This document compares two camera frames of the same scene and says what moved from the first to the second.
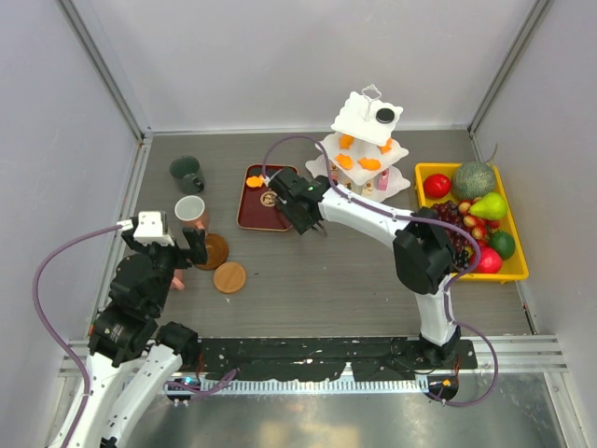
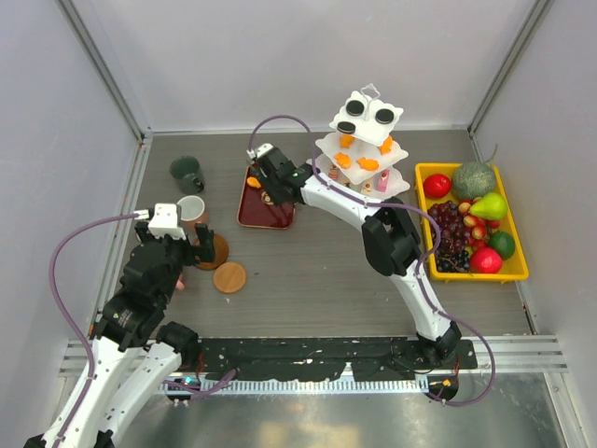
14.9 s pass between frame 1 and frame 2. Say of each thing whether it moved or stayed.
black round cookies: moved
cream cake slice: stayed
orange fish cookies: stayed
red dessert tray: stayed
